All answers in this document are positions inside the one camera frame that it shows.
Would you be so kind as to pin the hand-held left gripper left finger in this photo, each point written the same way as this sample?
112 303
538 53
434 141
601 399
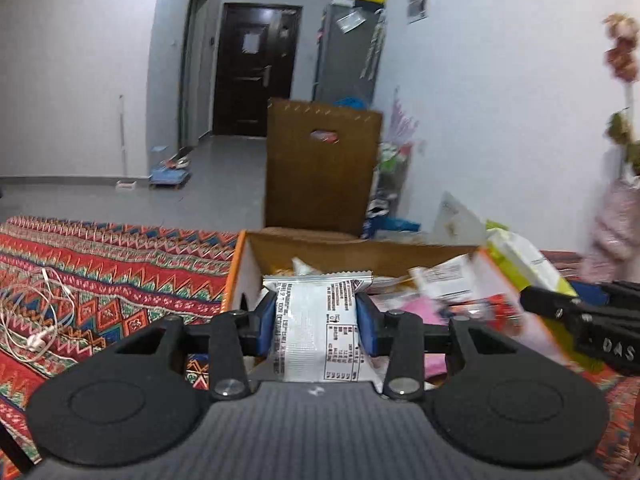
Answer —
265 325

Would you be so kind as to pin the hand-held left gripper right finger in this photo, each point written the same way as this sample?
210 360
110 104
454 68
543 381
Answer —
367 325

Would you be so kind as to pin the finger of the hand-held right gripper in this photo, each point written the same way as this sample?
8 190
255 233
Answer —
545 300
590 292

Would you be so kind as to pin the green white snack packet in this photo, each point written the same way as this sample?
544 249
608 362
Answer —
525 260

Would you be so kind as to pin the white printed snack packet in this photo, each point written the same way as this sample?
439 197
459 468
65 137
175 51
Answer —
320 330

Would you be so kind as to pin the red cardboard box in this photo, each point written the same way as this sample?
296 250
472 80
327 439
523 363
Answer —
320 185

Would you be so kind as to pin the pink ceramic vase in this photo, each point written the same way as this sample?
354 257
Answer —
610 240

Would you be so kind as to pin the red patterned tablecloth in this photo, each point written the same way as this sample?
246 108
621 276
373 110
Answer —
125 270

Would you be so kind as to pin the blue floor items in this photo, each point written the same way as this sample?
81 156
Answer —
170 176

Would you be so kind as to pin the dark entrance door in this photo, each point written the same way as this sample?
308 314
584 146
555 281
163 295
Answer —
255 80

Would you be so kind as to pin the grey refrigerator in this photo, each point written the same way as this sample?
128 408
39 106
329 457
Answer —
340 65

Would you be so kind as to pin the grey side door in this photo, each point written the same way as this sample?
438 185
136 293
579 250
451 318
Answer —
194 70

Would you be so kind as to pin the hanging folded umbrella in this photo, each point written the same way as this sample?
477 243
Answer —
374 50

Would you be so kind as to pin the clear bag on refrigerator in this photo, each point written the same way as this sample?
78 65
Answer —
350 21

